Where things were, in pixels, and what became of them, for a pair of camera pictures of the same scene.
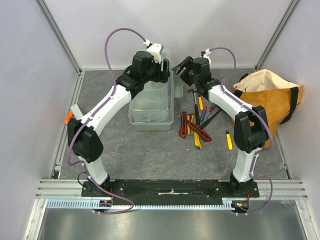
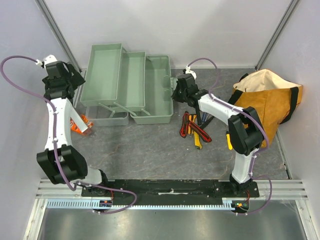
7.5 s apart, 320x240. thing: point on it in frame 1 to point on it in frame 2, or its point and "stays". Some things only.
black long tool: [207, 120] stays
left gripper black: [162, 77] to [77, 79]
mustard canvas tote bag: [278, 96] stays
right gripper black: [186, 72] to [176, 90]
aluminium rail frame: [289, 190] stays
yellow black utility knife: [197, 140] stays
